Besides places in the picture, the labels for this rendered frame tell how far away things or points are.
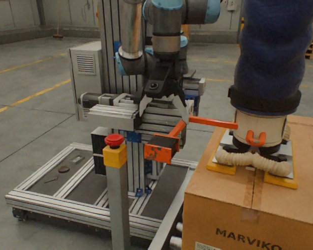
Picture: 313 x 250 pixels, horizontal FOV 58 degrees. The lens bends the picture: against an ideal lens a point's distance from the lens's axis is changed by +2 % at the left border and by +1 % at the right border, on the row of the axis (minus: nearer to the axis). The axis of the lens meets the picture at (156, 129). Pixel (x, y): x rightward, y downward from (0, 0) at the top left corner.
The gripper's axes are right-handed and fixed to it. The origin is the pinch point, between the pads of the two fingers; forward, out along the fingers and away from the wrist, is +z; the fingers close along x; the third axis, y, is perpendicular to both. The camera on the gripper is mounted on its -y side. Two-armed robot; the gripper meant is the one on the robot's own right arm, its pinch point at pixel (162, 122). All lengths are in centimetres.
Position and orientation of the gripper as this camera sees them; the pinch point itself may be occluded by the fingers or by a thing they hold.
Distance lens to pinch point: 82.2
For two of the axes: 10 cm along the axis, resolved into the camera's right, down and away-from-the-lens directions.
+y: 3.9, -3.9, 8.3
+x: -9.2, -1.7, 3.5
